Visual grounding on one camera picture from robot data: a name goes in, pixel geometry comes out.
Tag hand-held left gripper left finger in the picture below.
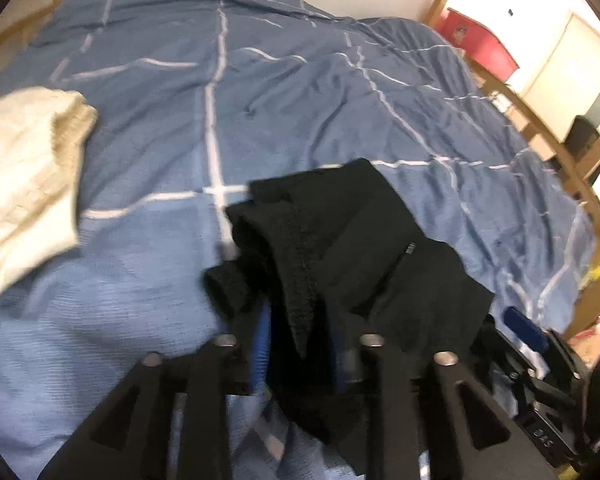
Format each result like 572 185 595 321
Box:
37 310 272 480

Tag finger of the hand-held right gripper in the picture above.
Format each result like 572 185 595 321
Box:
501 306 552 357

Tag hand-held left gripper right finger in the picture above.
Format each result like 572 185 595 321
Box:
330 330 558 480

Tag black pants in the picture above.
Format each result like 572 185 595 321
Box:
202 157 496 477

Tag black chair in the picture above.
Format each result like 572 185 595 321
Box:
564 115 600 162

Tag blue checked blanket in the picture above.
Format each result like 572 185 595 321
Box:
0 0 597 480

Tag white wardrobe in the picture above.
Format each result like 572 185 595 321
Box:
520 10 600 142

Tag red box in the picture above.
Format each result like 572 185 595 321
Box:
437 7 522 82

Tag cream knit garment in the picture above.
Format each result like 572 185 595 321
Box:
0 86 100 306

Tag wooden bed frame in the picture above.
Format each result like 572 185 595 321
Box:
0 0 600 273

